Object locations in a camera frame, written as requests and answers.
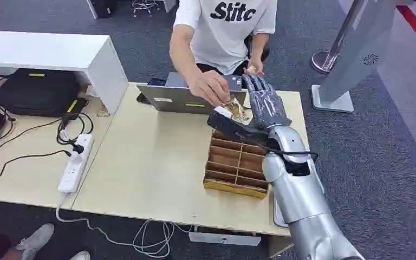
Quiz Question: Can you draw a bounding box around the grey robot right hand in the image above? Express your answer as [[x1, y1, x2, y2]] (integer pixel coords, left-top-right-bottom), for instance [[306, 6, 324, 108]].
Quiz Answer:
[[207, 73, 293, 143]]

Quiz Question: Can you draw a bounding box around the person's left hand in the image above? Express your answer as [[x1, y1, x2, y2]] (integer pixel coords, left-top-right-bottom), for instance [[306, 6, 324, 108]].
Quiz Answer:
[[245, 57, 265, 77]]

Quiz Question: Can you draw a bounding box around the white sneaker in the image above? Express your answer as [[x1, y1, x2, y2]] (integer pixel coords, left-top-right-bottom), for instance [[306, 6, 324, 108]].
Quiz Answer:
[[69, 250, 92, 260]]

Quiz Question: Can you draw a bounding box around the black plug with cable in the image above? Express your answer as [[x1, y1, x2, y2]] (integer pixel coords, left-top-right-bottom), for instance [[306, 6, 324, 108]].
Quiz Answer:
[[56, 112, 95, 155]]

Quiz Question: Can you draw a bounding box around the white coiled power cable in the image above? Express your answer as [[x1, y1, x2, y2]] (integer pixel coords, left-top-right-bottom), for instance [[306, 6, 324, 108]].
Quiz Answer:
[[55, 194, 194, 259]]

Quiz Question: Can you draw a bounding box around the white power strip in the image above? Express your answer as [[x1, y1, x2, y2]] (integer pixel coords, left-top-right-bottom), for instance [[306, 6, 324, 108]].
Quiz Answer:
[[57, 133, 95, 197]]

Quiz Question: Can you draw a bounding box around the chrome stanchion post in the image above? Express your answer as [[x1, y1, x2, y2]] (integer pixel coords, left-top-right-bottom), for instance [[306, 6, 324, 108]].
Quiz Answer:
[[311, 0, 365, 75]]

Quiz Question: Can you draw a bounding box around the wooden divided card box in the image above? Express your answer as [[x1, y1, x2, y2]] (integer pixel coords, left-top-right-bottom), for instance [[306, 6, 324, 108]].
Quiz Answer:
[[203, 129, 270, 200]]

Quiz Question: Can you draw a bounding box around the person's right hand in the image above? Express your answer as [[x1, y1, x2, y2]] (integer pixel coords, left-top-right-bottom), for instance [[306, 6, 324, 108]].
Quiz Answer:
[[186, 70, 231, 107]]

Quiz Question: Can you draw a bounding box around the person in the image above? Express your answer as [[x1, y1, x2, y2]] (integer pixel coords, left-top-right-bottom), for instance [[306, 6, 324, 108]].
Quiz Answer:
[[168, 0, 278, 107]]

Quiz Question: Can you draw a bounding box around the long black cable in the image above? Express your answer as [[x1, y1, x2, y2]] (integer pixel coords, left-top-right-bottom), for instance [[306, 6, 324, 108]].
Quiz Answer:
[[0, 70, 73, 178]]

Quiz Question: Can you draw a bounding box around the black bag with yellow tags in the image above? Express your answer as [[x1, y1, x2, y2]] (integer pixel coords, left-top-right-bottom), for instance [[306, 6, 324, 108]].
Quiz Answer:
[[0, 68, 89, 119]]

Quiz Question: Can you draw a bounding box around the grey sneaker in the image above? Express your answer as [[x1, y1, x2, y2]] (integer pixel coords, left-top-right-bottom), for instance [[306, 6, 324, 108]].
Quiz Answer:
[[14, 223, 55, 260]]

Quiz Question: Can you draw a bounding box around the chrome chair base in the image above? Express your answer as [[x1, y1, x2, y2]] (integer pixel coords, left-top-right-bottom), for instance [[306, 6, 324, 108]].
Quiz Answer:
[[131, 0, 161, 17]]

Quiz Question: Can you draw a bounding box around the black floor box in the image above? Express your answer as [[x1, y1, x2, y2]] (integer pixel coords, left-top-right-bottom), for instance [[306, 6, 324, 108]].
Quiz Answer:
[[87, 0, 118, 20]]

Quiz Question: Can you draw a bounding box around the patterned printed card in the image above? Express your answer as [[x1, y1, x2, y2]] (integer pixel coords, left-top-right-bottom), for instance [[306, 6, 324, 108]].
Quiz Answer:
[[219, 94, 254, 126]]

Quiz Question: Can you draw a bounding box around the white shelf cabinet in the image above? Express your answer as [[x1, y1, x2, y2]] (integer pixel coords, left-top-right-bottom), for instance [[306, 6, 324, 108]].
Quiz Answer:
[[0, 30, 129, 115]]

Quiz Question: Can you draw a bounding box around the grey laptop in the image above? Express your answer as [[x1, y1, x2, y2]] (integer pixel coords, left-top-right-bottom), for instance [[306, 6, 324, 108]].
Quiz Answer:
[[137, 71, 248, 115]]

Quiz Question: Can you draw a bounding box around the grey standing display panel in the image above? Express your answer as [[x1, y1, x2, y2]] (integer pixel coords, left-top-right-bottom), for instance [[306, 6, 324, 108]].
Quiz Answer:
[[310, 0, 398, 114]]

